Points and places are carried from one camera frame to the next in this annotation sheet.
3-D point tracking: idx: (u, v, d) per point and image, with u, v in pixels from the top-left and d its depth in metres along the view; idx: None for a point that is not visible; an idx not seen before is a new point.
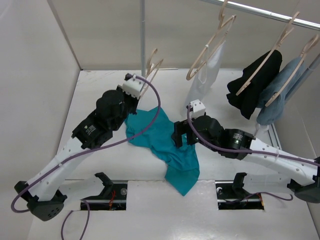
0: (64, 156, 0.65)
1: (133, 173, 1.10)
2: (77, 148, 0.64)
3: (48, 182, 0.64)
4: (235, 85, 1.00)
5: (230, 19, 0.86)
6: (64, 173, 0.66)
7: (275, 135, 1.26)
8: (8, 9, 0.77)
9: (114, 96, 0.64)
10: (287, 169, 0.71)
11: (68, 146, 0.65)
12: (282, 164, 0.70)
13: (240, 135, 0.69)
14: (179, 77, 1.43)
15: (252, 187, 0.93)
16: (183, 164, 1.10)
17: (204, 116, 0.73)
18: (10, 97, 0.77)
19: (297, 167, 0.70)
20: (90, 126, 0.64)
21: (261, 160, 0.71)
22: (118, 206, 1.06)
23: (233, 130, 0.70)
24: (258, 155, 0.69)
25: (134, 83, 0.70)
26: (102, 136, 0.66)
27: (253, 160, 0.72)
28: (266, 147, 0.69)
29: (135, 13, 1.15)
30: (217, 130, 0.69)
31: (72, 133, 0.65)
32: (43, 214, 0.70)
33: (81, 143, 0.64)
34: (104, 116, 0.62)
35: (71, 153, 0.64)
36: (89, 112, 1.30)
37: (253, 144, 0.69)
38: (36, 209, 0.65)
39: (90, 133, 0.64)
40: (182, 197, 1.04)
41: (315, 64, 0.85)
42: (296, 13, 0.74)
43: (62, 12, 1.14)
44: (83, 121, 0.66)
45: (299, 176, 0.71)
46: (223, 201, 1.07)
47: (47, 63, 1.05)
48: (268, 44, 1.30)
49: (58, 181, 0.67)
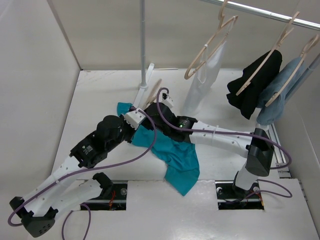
0: (61, 173, 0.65)
1: (133, 174, 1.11)
2: (75, 166, 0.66)
3: (44, 198, 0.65)
4: (236, 85, 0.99)
5: (231, 19, 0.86)
6: (60, 190, 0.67)
7: (275, 134, 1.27)
8: (8, 9, 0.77)
9: (113, 120, 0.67)
10: (225, 143, 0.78)
11: (66, 165, 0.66)
12: (219, 139, 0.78)
13: (187, 121, 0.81)
14: (180, 77, 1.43)
15: (244, 183, 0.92)
16: (183, 164, 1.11)
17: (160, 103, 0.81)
18: (10, 96, 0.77)
19: (232, 140, 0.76)
20: (88, 146, 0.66)
21: (202, 139, 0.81)
22: (118, 206, 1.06)
23: (183, 117, 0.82)
24: (199, 134, 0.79)
25: (136, 116, 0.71)
26: (99, 156, 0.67)
27: (197, 140, 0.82)
28: (206, 127, 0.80)
29: (135, 13, 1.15)
30: (168, 116, 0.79)
31: (71, 152, 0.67)
32: (35, 229, 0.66)
33: (78, 162, 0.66)
34: (103, 137, 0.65)
35: (68, 171, 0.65)
36: (89, 112, 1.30)
37: (195, 125, 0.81)
38: (31, 225, 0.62)
39: (88, 152, 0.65)
40: (182, 197, 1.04)
41: (315, 63, 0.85)
42: (296, 13, 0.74)
43: (62, 12, 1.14)
44: (81, 141, 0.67)
45: (236, 148, 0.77)
46: (223, 201, 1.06)
47: (47, 64, 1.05)
48: (268, 44, 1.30)
49: (53, 197, 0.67)
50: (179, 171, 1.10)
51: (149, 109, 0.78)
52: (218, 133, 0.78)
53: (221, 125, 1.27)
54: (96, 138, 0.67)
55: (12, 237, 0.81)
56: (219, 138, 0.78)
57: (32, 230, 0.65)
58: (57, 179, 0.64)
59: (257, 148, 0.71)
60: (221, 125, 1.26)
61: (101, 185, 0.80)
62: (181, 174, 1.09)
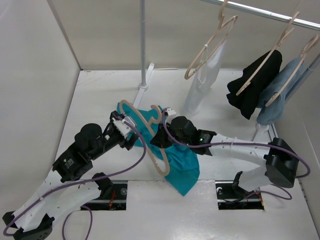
0: (45, 189, 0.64)
1: (133, 174, 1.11)
2: (57, 181, 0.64)
3: (31, 214, 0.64)
4: (236, 85, 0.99)
5: (231, 19, 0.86)
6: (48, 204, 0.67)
7: (275, 135, 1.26)
8: (8, 9, 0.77)
9: (92, 131, 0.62)
10: (244, 155, 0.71)
11: (49, 180, 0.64)
12: (238, 151, 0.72)
13: (208, 135, 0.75)
14: (180, 77, 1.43)
15: (247, 183, 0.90)
16: (183, 164, 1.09)
17: (178, 117, 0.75)
18: (10, 96, 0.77)
19: (250, 150, 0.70)
20: (69, 159, 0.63)
21: (221, 151, 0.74)
22: (118, 206, 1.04)
23: (204, 131, 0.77)
24: (217, 147, 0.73)
25: (122, 128, 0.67)
26: (82, 169, 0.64)
27: (217, 153, 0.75)
28: (224, 139, 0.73)
29: (135, 13, 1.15)
30: (190, 130, 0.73)
31: (53, 166, 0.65)
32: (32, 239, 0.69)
33: (61, 176, 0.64)
34: (83, 150, 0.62)
35: (52, 187, 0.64)
36: (89, 112, 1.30)
37: (214, 139, 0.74)
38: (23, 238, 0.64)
39: (69, 166, 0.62)
40: (182, 197, 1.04)
41: (315, 63, 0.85)
42: (296, 13, 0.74)
43: (62, 12, 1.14)
44: (62, 153, 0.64)
45: (255, 159, 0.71)
46: (223, 201, 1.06)
47: (47, 64, 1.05)
48: (268, 44, 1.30)
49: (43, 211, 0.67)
50: (179, 171, 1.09)
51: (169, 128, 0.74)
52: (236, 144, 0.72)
53: (221, 125, 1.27)
54: (78, 150, 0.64)
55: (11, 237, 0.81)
56: (238, 150, 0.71)
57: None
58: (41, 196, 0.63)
59: (276, 157, 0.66)
60: (220, 125, 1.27)
61: (100, 187, 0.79)
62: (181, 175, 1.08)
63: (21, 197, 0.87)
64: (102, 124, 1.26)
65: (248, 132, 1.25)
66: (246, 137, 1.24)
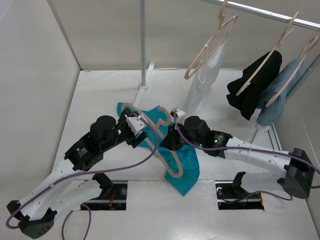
0: (56, 177, 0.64)
1: (133, 174, 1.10)
2: (69, 170, 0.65)
3: (39, 202, 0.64)
4: (236, 85, 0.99)
5: (231, 19, 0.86)
6: (55, 193, 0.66)
7: (275, 135, 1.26)
8: (8, 9, 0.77)
9: (107, 122, 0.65)
10: (262, 162, 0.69)
11: (60, 168, 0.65)
12: (255, 157, 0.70)
13: (221, 136, 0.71)
14: (180, 77, 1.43)
15: (250, 185, 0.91)
16: (183, 164, 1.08)
17: (191, 117, 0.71)
18: (10, 96, 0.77)
19: (269, 159, 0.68)
20: (82, 148, 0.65)
21: (236, 156, 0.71)
22: (118, 206, 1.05)
23: (218, 132, 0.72)
24: (233, 151, 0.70)
25: (136, 123, 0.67)
26: (93, 158, 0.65)
27: (231, 157, 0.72)
28: (241, 143, 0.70)
29: (135, 13, 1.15)
30: (204, 130, 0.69)
31: (65, 154, 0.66)
32: (33, 232, 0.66)
33: (73, 165, 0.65)
34: (97, 140, 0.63)
35: (63, 175, 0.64)
36: (89, 112, 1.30)
37: (230, 142, 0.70)
38: (28, 228, 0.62)
39: (83, 155, 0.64)
40: (182, 197, 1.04)
41: (315, 64, 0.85)
42: (296, 13, 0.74)
43: (62, 12, 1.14)
44: (76, 143, 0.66)
45: (272, 168, 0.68)
46: (223, 201, 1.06)
47: (47, 64, 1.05)
48: (268, 44, 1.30)
49: (50, 200, 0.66)
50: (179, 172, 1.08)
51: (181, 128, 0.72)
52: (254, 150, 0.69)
53: (221, 125, 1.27)
54: (91, 140, 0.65)
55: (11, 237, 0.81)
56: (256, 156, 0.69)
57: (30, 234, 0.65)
58: (51, 183, 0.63)
59: (296, 169, 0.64)
60: (220, 125, 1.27)
61: (101, 185, 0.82)
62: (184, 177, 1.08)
63: (21, 197, 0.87)
64: None
65: (248, 132, 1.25)
66: (246, 137, 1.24)
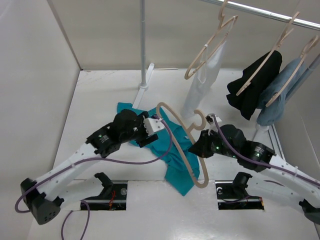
0: (77, 158, 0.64)
1: (134, 174, 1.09)
2: (90, 153, 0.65)
3: (57, 181, 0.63)
4: (235, 85, 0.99)
5: (231, 19, 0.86)
6: (73, 175, 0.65)
7: (275, 135, 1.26)
8: (8, 9, 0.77)
9: (131, 115, 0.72)
10: (302, 189, 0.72)
11: (82, 150, 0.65)
12: (296, 183, 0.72)
13: (262, 149, 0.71)
14: (180, 77, 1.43)
15: (255, 190, 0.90)
16: (183, 164, 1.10)
17: (228, 125, 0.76)
18: (10, 96, 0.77)
19: (312, 190, 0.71)
20: (104, 135, 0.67)
21: (278, 176, 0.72)
22: (118, 206, 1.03)
23: (255, 143, 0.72)
24: (276, 171, 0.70)
25: (155, 124, 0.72)
26: (113, 146, 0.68)
27: (269, 174, 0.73)
28: (285, 165, 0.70)
29: (135, 13, 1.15)
30: (240, 140, 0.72)
31: (87, 139, 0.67)
32: (42, 216, 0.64)
33: (95, 149, 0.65)
34: (119, 129, 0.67)
35: (84, 157, 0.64)
36: (89, 112, 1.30)
37: (274, 161, 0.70)
38: (42, 207, 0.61)
39: (104, 141, 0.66)
40: (182, 197, 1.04)
41: (315, 64, 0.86)
42: (295, 13, 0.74)
43: (62, 12, 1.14)
44: (97, 130, 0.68)
45: (312, 197, 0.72)
46: (223, 201, 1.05)
47: (47, 64, 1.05)
48: (268, 44, 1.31)
49: (66, 183, 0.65)
50: (179, 171, 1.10)
51: (215, 136, 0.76)
52: (298, 177, 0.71)
53: None
54: (112, 129, 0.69)
55: (11, 237, 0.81)
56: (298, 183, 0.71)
57: (39, 217, 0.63)
58: (73, 163, 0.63)
59: None
60: None
61: (103, 183, 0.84)
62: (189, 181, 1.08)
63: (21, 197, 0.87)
64: (102, 125, 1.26)
65: (248, 132, 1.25)
66: (246, 137, 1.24)
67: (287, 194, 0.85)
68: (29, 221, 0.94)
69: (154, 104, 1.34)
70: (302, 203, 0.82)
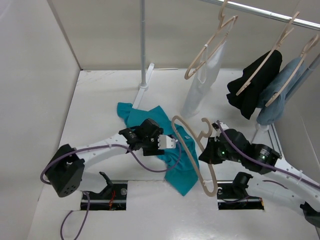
0: (111, 141, 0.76)
1: (134, 173, 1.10)
2: (123, 141, 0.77)
3: (95, 153, 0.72)
4: (235, 85, 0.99)
5: (231, 19, 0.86)
6: (104, 154, 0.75)
7: (275, 134, 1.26)
8: (8, 9, 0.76)
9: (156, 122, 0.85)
10: (305, 193, 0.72)
11: (115, 137, 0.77)
12: (301, 187, 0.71)
13: (267, 151, 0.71)
14: (180, 77, 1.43)
15: (255, 191, 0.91)
16: (183, 164, 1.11)
17: (231, 128, 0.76)
18: (10, 96, 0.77)
19: (316, 194, 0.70)
20: (133, 133, 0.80)
21: (283, 180, 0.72)
22: (118, 206, 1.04)
23: (259, 145, 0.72)
24: (281, 174, 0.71)
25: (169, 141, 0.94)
26: (137, 144, 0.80)
27: (274, 178, 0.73)
28: (290, 169, 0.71)
29: (135, 13, 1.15)
30: (242, 143, 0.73)
31: (119, 131, 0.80)
32: (68, 185, 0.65)
33: (125, 140, 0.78)
34: (146, 131, 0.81)
35: (117, 142, 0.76)
36: (89, 112, 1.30)
37: (280, 164, 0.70)
38: (78, 171, 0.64)
39: (133, 138, 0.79)
40: (182, 197, 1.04)
41: (315, 63, 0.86)
42: (296, 13, 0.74)
43: (62, 12, 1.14)
44: (127, 128, 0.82)
45: (316, 202, 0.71)
46: (223, 201, 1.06)
47: (47, 64, 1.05)
48: (268, 44, 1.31)
49: (97, 158, 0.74)
50: (180, 172, 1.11)
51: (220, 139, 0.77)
52: (303, 181, 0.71)
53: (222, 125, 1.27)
54: (139, 130, 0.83)
55: (11, 237, 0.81)
56: (303, 187, 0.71)
57: (68, 183, 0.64)
58: (111, 144, 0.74)
59: None
60: None
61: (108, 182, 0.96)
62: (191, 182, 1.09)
63: (20, 197, 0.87)
64: (102, 125, 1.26)
65: (248, 132, 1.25)
66: (246, 137, 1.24)
67: (289, 196, 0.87)
68: (29, 221, 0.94)
69: (154, 104, 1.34)
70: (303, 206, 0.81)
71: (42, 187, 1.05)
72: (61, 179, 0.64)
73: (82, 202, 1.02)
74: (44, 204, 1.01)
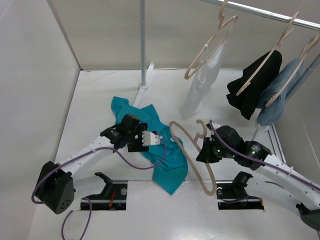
0: (94, 145, 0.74)
1: (133, 174, 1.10)
2: (105, 142, 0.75)
3: (80, 164, 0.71)
4: (235, 85, 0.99)
5: (231, 19, 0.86)
6: (90, 160, 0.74)
7: (275, 135, 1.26)
8: (8, 9, 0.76)
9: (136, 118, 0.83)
10: (296, 189, 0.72)
11: (98, 140, 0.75)
12: (291, 183, 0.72)
13: (258, 147, 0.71)
14: (180, 77, 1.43)
15: (254, 191, 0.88)
16: (168, 163, 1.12)
17: (225, 125, 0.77)
18: (10, 96, 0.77)
19: (306, 190, 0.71)
20: (115, 130, 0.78)
21: (273, 176, 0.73)
22: (118, 206, 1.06)
23: (251, 142, 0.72)
24: (271, 170, 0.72)
25: (154, 139, 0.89)
26: (122, 140, 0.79)
27: (265, 174, 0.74)
28: (280, 164, 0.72)
29: (135, 12, 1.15)
30: (234, 139, 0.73)
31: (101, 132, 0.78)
32: (61, 201, 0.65)
33: (109, 140, 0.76)
34: (129, 126, 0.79)
35: (100, 145, 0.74)
36: (89, 112, 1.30)
37: (269, 159, 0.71)
38: (68, 185, 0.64)
39: (116, 136, 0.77)
40: (170, 197, 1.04)
41: (315, 64, 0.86)
42: (296, 13, 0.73)
43: (62, 11, 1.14)
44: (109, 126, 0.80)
45: (307, 199, 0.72)
46: (222, 201, 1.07)
47: (47, 64, 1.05)
48: (268, 44, 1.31)
49: (85, 166, 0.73)
50: (165, 170, 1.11)
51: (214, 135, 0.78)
52: (293, 177, 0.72)
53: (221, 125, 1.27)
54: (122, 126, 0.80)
55: (12, 236, 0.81)
56: (293, 183, 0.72)
57: (59, 200, 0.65)
58: (94, 149, 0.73)
59: None
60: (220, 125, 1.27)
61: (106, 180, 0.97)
62: (191, 181, 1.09)
63: (21, 197, 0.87)
64: (102, 125, 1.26)
65: (248, 132, 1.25)
66: (246, 137, 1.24)
67: (285, 196, 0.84)
68: (29, 221, 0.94)
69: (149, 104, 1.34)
70: (299, 206, 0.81)
71: None
72: (54, 198, 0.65)
73: (83, 202, 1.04)
74: (45, 204, 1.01)
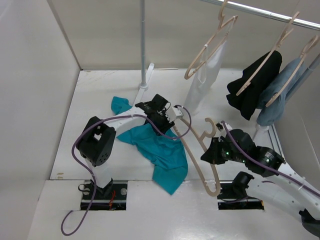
0: (132, 112, 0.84)
1: (133, 174, 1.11)
2: (140, 112, 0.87)
3: (121, 123, 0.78)
4: (235, 85, 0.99)
5: (231, 19, 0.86)
6: (128, 124, 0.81)
7: (275, 135, 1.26)
8: (8, 9, 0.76)
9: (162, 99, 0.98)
10: (305, 200, 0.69)
11: (134, 110, 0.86)
12: (302, 194, 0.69)
13: (272, 154, 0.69)
14: (180, 77, 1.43)
15: (254, 192, 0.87)
16: (169, 164, 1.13)
17: (237, 129, 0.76)
18: (10, 96, 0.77)
19: (316, 202, 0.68)
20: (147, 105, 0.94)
21: (283, 184, 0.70)
22: (118, 206, 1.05)
23: (264, 149, 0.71)
24: (283, 179, 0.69)
25: (177, 111, 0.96)
26: (153, 114, 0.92)
27: (275, 181, 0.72)
28: (292, 174, 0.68)
29: (135, 12, 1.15)
30: (247, 144, 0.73)
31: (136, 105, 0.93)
32: (102, 152, 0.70)
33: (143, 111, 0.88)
34: (159, 104, 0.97)
35: (137, 113, 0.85)
36: (89, 112, 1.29)
37: (283, 168, 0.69)
38: (111, 137, 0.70)
39: (148, 109, 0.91)
40: (169, 197, 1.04)
41: (315, 64, 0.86)
42: (296, 13, 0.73)
43: (62, 11, 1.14)
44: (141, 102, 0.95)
45: (316, 211, 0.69)
46: (222, 201, 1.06)
47: (47, 63, 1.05)
48: (268, 44, 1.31)
49: (123, 128, 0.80)
50: (165, 170, 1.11)
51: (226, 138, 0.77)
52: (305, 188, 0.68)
53: None
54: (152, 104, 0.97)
55: (11, 236, 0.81)
56: (303, 194, 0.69)
57: (102, 150, 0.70)
58: (133, 114, 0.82)
59: None
60: None
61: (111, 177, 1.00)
62: (191, 182, 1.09)
63: (21, 197, 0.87)
64: None
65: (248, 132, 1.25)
66: None
67: (288, 201, 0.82)
68: (29, 221, 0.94)
69: None
70: (302, 213, 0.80)
71: (43, 186, 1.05)
72: (97, 148, 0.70)
73: (82, 202, 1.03)
74: (45, 203, 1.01)
